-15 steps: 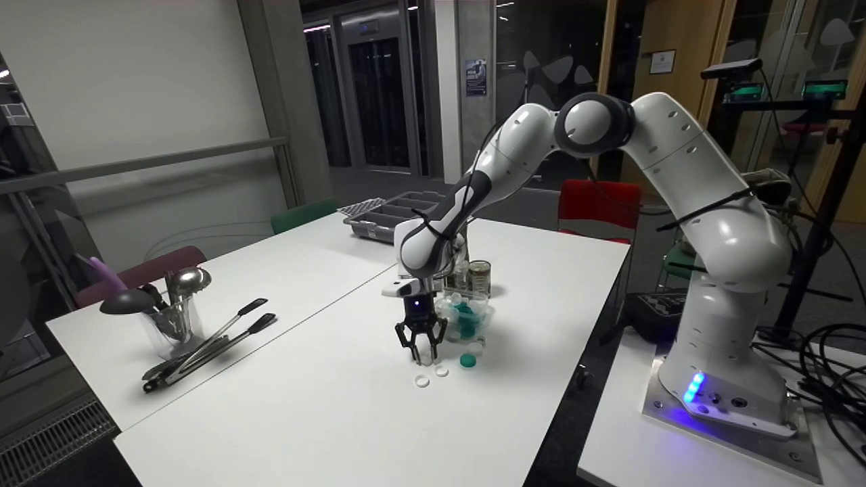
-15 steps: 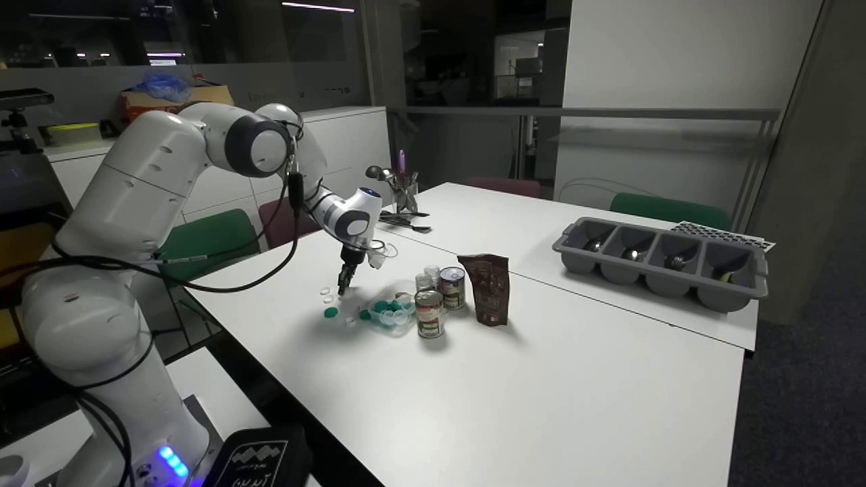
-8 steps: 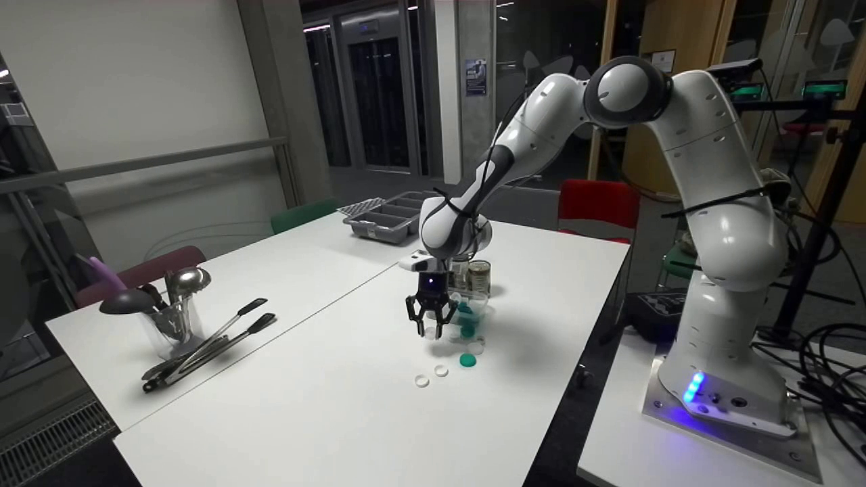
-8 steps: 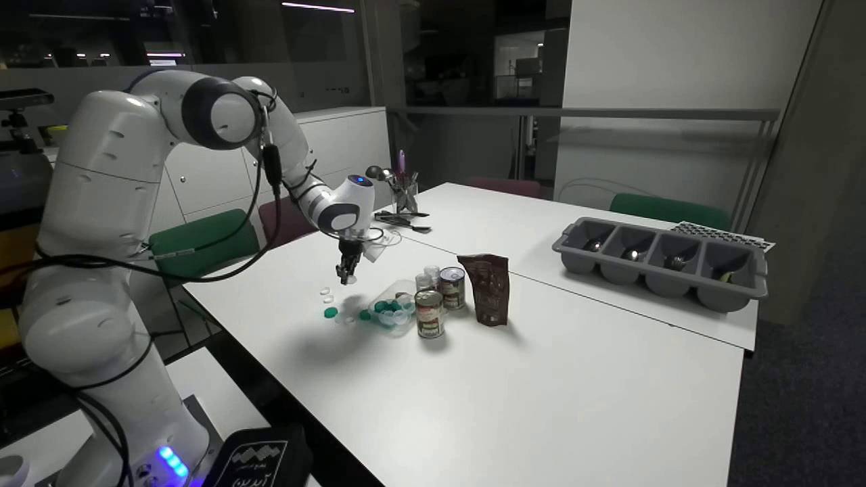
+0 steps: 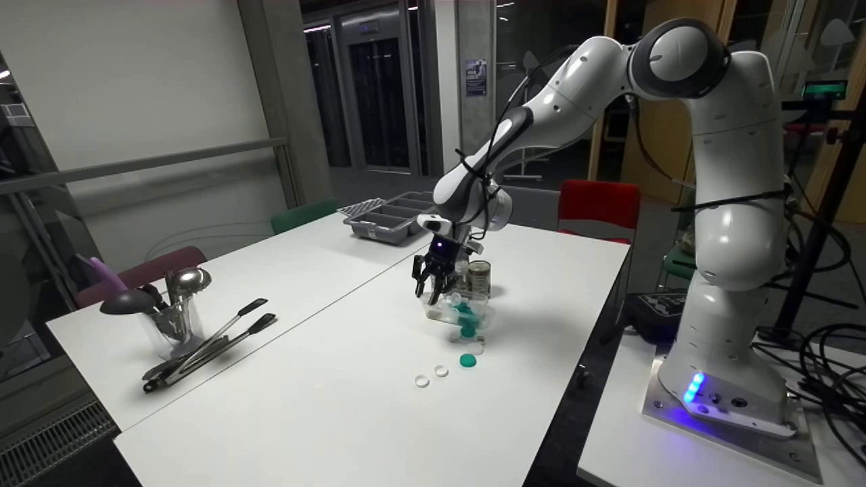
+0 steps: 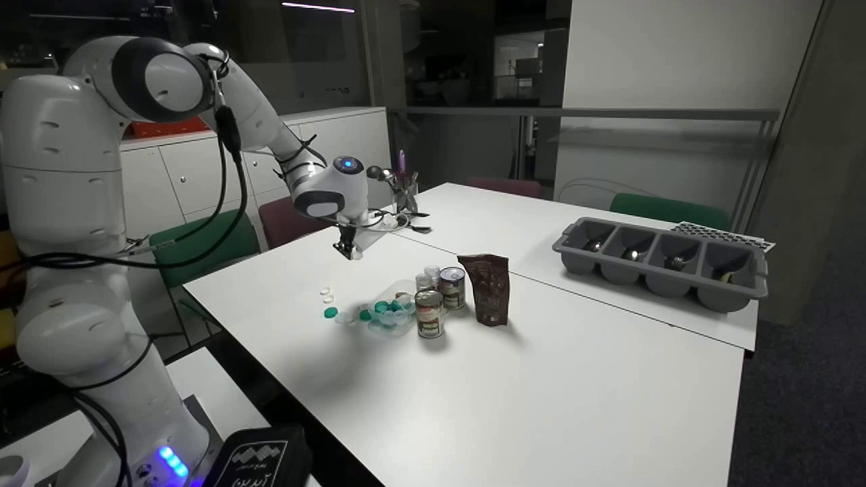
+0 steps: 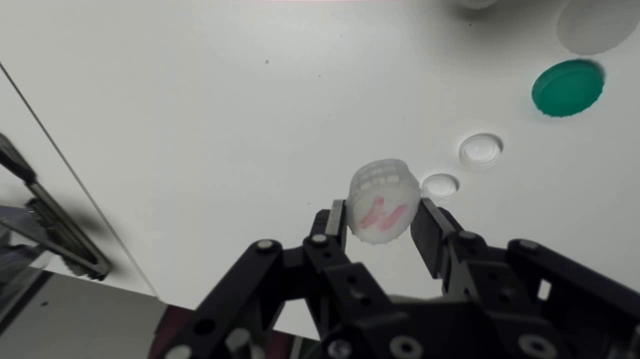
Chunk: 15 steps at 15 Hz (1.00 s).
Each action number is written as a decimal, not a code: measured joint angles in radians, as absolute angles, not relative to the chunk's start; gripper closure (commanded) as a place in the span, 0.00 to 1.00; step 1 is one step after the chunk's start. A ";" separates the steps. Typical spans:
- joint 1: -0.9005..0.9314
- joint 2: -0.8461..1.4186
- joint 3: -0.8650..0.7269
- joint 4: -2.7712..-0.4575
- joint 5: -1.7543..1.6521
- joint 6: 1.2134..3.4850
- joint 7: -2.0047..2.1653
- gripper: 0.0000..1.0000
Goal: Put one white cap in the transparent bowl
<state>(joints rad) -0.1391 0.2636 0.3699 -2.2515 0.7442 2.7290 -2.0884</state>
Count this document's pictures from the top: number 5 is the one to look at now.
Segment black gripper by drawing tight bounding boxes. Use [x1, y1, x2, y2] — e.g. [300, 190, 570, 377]
[411, 233, 463, 309]

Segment grey cutlery tray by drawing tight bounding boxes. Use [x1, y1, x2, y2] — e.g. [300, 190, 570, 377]
[339, 190, 439, 246]

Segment green chair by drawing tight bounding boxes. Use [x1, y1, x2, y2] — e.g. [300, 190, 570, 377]
[658, 228, 701, 293]
[268, 197, 344, 239]

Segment red chair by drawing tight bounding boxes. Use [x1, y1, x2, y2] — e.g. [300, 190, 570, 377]
[555, 177, 643, 246]

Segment dark glass door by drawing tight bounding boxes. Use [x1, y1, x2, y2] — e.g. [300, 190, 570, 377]
[300, 0, 447, 182]

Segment black box device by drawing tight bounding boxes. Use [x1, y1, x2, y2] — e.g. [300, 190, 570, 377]
[623, 289, 691, 346]

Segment black metal tongs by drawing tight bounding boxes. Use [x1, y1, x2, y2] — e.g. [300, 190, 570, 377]
[141, 310, 282, 396]
[141, 294, 270, 388]

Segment silver spoon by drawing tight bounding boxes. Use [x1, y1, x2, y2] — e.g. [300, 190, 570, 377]
[166, 264, 217, 314]

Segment metal utensil holder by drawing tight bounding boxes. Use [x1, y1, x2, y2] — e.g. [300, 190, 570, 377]
[147, 294, 209, 351]

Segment yellow wooden door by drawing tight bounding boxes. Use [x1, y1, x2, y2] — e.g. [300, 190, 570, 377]
[584, 0, 714, 209]

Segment dark ladle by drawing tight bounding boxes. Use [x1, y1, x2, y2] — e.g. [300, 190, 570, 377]
[98, 286, 162, 320]

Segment grey metal handrail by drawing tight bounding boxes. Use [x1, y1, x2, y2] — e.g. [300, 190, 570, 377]
[0, 135, 291, 197]

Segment purple utensil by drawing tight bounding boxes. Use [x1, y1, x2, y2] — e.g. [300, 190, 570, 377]
[83, 252, 136, 300]

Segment black stand pole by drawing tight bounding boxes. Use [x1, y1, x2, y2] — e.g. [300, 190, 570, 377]
[768, 110, 866, 346]

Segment equipment rack green lights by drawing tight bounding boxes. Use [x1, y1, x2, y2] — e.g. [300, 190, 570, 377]
[795, 78, 852, 106]

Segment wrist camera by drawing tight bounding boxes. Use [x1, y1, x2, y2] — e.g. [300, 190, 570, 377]
[416, 212, 486, 255]

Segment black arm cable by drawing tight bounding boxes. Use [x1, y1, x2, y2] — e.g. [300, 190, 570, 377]
[448, 76, 536, 239]

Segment wall poster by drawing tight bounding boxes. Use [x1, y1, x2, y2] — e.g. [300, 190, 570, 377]
[463, 56, 489, 99]

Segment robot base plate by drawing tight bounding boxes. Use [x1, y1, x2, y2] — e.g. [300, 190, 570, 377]
[639, 351, 825, 481]

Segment black cable bundle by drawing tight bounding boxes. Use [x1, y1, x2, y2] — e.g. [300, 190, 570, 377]
[756, 205, 866, 469]

